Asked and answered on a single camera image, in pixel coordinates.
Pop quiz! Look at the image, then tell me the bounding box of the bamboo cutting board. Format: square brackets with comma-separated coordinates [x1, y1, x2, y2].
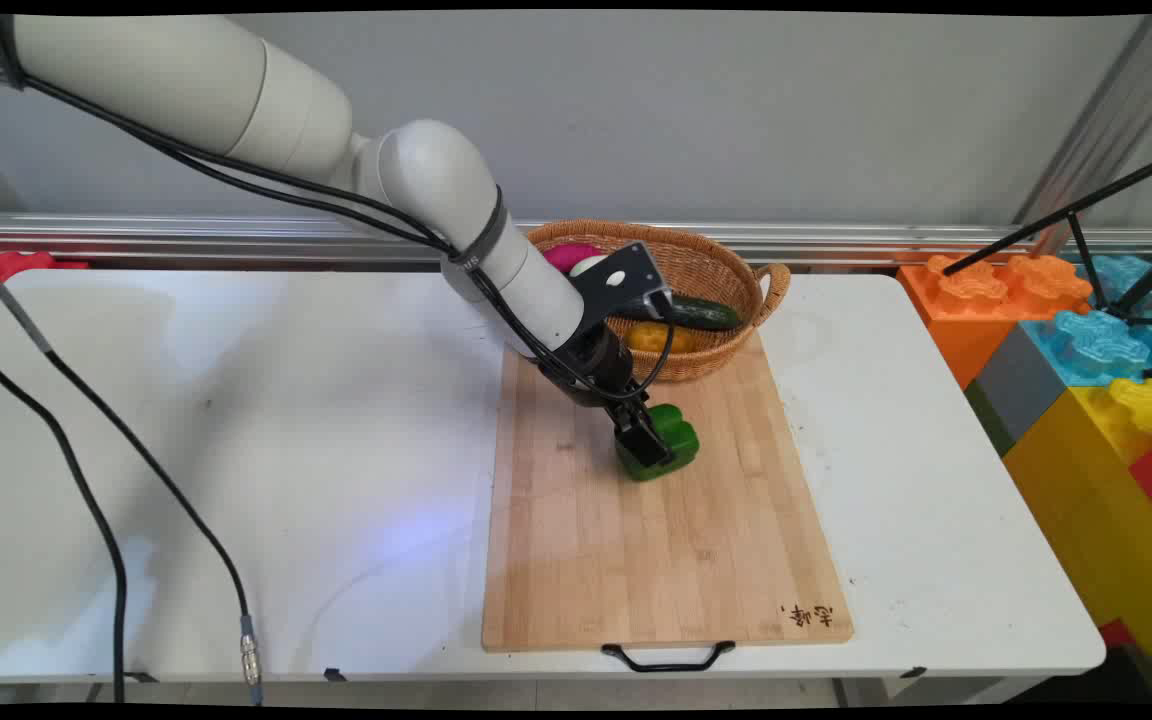
[482, 330, 854, 673]

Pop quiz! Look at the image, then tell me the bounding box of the orange foam block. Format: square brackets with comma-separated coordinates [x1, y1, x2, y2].
[898, 254, 1095, 391]

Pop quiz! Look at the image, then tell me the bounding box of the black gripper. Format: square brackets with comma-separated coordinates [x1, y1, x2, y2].
[540, 325, 675, 469]

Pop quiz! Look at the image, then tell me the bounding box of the magenta toy fruit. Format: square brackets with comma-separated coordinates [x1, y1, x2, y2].
[543, 243, 605, 273]

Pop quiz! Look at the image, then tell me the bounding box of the blue foam block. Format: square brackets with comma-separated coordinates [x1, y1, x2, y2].
[1021, 255, 1152, 388]

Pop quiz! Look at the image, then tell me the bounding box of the green bell pepper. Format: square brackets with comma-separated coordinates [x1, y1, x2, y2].
[616, 403, 700, 483]

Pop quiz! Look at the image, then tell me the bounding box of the aluminium frame post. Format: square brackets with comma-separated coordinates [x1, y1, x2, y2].
[1016, 15, 1152, 231]

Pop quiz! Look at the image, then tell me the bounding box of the woven wicker basket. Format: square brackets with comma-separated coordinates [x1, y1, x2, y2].
[526, 220, 792, 383]

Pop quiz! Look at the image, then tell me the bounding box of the black arm cable strap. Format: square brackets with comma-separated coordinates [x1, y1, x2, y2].
[444, 188, 509, 277]

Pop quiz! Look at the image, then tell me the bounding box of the red foam puzzle piece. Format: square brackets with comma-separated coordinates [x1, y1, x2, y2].
[0, 252, 89, 313]

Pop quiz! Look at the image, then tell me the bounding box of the black cable with metal connector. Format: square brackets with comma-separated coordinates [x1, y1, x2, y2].
[0, 238, 264, 706]

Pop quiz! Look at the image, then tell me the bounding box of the dark green cucumber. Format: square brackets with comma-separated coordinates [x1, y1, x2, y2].
[669, 296, 743, 332]

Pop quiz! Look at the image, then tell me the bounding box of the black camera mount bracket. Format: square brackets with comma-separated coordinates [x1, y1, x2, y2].
[568, 242, 673, 323]

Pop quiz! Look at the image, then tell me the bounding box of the grey foam block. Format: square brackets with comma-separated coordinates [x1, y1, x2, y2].
[966, 322, 1069, 456]

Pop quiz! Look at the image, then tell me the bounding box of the thick black cable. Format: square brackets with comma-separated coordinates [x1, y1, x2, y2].
[0, 338, 129, 703]

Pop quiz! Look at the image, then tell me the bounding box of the black tripod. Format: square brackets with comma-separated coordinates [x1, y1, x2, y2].
[941, 145, 1152, 327]

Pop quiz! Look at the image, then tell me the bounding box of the aluminium wall rail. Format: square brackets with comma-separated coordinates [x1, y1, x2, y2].
[0, 212, 1152, 271]

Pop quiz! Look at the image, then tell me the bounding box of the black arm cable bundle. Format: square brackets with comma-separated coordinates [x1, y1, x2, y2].
[0, 62, 679, 403]

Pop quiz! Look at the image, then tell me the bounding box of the orange bell pepper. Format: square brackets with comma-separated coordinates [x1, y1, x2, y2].
[628, 322, 697, 354]

